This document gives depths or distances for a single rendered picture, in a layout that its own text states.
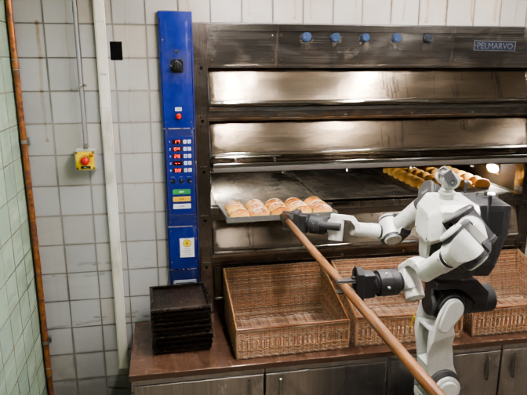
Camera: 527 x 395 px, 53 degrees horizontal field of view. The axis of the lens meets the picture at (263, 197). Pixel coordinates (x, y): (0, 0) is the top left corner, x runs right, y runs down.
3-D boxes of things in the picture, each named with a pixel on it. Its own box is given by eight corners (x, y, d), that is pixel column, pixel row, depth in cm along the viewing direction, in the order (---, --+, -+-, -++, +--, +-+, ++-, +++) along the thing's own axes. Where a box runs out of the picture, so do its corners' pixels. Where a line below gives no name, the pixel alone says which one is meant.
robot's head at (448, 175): (457, 179, 207) (447, 163, 205) (464, 184, 198) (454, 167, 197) (443, 188, 208) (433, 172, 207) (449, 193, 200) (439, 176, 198)
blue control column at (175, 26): (171, 280, 485) (160, 34, 433) (189, 279, 488) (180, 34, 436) (175, 413, 300) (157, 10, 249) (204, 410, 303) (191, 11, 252)
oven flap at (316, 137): (210, 158, 272) (208, 120, 274) (527, 149, 303) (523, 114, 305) (211, 157, 268) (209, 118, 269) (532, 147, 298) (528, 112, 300)
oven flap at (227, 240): (213, 255, 285) (211, 217, 287) (516, 236, 315) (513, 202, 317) (213, 255, 280) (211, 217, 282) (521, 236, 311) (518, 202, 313)
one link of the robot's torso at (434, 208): (477, 259, 230) (485, 178, 221) (510, 291, 197) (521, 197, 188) (408, 259, 231) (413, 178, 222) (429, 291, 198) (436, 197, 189)
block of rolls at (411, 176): (380, 172, 372) (380, 164, 371) (444, 169, 380) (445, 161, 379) (420, 191, 314) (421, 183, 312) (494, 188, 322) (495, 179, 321)
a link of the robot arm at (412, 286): (397, 296, 173) (429, 293, 175) (389, 265, 177) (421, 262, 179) (385, 306, 182) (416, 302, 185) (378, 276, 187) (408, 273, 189)
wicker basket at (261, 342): (222, 314, 292) (220, 266, 285) (321, 306, 302) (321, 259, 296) (234, 361, 245) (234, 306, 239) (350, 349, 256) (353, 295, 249)
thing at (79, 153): (77, 168, 262) (75, 148, 260) (98, 168, 264) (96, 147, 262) (74, 171, 255) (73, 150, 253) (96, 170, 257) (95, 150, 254)
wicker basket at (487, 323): (426, 297, 313) (429, 252, 306) (513, 291, 322) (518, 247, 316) (470, 338, 267) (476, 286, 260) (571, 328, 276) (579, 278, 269)
